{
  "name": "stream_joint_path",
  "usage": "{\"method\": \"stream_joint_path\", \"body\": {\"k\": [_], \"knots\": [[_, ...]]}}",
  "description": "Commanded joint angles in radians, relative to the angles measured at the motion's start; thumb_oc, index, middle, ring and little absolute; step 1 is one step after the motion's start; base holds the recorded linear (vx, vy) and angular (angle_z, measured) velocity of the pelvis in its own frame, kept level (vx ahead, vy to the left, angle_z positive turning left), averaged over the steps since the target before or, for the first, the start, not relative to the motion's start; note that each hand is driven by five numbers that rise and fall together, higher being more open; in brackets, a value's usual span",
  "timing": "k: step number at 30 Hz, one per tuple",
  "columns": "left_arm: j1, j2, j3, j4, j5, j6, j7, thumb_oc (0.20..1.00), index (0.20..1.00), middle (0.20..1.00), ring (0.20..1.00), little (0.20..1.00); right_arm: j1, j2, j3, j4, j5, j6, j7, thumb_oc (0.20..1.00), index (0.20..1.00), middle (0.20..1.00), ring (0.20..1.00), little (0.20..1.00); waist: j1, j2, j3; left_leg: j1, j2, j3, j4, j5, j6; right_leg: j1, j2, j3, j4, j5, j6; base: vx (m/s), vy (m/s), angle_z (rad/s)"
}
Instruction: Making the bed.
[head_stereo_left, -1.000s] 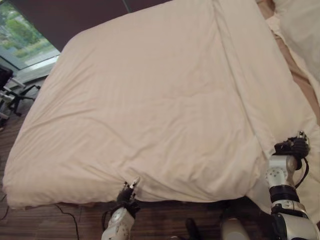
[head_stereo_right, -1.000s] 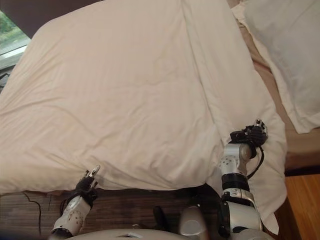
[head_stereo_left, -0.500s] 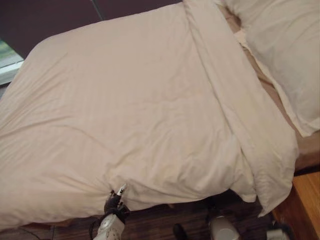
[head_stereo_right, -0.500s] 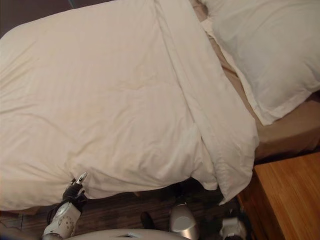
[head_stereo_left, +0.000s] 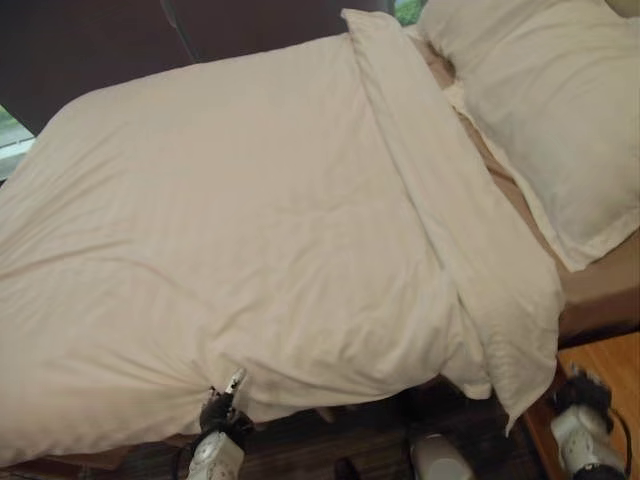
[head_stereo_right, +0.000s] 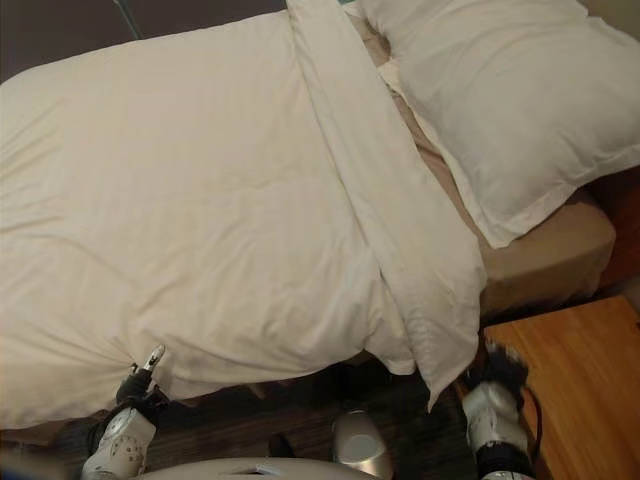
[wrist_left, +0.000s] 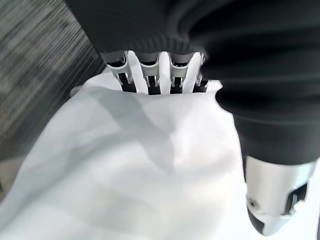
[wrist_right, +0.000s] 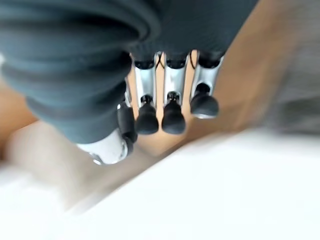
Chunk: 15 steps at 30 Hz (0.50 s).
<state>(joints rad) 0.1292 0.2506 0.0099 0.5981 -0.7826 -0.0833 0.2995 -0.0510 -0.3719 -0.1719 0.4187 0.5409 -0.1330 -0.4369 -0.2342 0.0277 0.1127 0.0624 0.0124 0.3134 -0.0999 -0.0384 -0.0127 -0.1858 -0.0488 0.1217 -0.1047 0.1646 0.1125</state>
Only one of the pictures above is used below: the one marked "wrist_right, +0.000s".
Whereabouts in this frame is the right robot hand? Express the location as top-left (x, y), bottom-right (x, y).
top-left (0, 0), bottom-right (260, 166)

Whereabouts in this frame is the white bed sheet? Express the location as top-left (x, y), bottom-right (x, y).
top-left (0, 127), bottom-right (320, 240)

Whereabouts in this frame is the grey woven rug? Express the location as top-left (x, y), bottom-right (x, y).
top-left (259, 32), bottom-right (320, 136)

